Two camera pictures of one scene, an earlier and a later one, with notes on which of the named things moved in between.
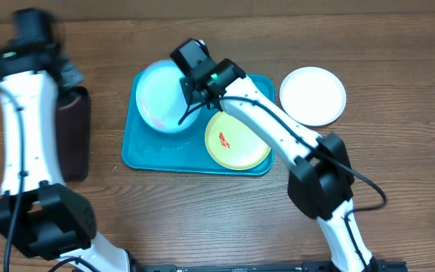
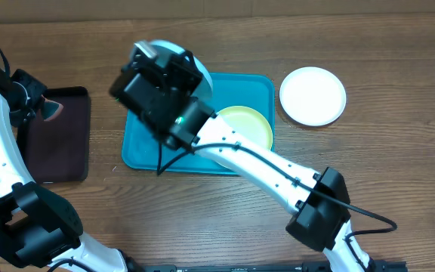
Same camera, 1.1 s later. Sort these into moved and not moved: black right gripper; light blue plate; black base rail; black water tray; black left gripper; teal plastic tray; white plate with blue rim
Moved: light blue plate; black right gripper; black left gripper
Not moved: teal plastic tray; white plate with blue rim; black base rail; black water tray
